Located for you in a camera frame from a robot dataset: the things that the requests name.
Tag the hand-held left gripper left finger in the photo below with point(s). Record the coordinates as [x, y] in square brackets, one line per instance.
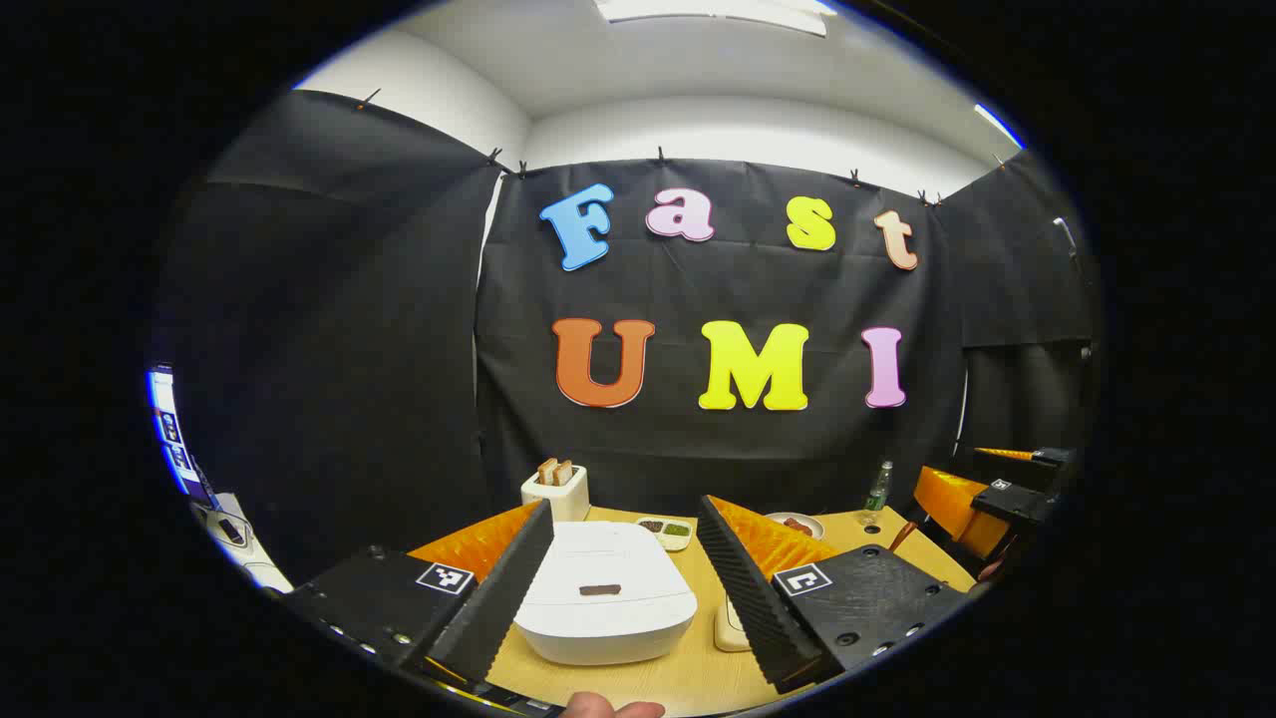
[503, 588]

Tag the white toaster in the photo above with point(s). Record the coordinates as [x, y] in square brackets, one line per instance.
[563, 501]

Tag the white divided seasoning dish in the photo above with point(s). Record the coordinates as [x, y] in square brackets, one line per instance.
[666, 532]

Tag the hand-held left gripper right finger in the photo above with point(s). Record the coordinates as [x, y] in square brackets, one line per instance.
[748, 598]

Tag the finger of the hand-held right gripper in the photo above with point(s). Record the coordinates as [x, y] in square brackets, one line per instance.
[1037, 458]
[957, 504]

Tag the black phone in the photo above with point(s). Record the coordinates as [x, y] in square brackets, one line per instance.
[231, 531]

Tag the computer monitor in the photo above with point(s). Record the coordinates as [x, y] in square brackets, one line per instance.
[171, 429]

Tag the white rice cooker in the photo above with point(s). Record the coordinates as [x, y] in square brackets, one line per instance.
[608, 558]

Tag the white round plate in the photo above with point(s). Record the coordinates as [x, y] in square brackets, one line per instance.
[809, 521]

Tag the clear plastic water bottle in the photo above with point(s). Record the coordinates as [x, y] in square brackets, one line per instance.
[877, 494]

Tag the toast bread slice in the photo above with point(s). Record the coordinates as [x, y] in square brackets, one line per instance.
[547, 472]
[564, 473]

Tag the white side desk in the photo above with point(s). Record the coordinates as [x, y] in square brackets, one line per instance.
[254, 563]

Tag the brown wooden spoon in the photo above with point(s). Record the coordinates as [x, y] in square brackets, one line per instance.
[903, 537]

